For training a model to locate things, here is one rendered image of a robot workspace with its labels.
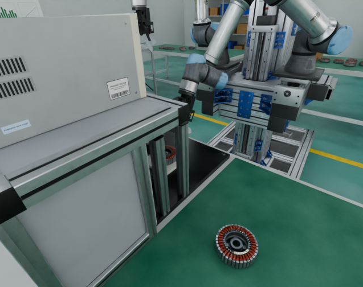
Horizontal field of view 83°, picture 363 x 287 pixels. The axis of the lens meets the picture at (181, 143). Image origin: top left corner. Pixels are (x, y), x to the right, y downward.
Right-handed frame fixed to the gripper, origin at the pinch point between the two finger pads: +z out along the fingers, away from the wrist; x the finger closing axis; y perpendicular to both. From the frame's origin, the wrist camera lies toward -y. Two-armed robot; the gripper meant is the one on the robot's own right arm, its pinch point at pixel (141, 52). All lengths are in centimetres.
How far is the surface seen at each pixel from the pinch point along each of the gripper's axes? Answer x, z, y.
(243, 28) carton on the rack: 179, 22, 596
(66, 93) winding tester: -42, -3, -63
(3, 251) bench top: -24, 40, -86
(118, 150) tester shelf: -56, 6, -63
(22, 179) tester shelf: -54, 4, -78
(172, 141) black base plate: -29, 38, -14
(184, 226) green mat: -62, 40, -50
